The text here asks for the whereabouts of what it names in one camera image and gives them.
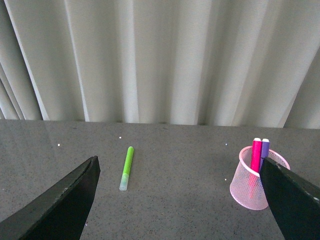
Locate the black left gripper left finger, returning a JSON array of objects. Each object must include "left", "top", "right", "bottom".
[{"left": 0, "top": 156, "right": 101, "bottom": 240}]

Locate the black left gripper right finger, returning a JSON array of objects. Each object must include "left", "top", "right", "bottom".
[{"left": 259, "top": 157, "right": 320, "bottom": 240}]

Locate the pink marker pen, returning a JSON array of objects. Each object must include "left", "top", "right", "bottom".
[{"left": 248, "top": 137, "right": 263, "bottom": 200}]

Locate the purple marker pen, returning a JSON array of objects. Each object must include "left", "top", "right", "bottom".
[{"left": 254, "top": 137, "right": 271, "bottom": 200}]

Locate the pink mesh cup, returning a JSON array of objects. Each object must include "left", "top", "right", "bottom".
[{"left": 229, "top": 146, "right": 291, "bottom": 211}]

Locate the green marker pen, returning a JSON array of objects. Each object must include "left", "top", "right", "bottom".
[{"left": 119, "top": 146, "right": 134, "bottom": 191}]

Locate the white curtain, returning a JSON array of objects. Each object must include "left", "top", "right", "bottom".
[{"left": 0, "top": 0, "right": 320, "bottom": 129}]

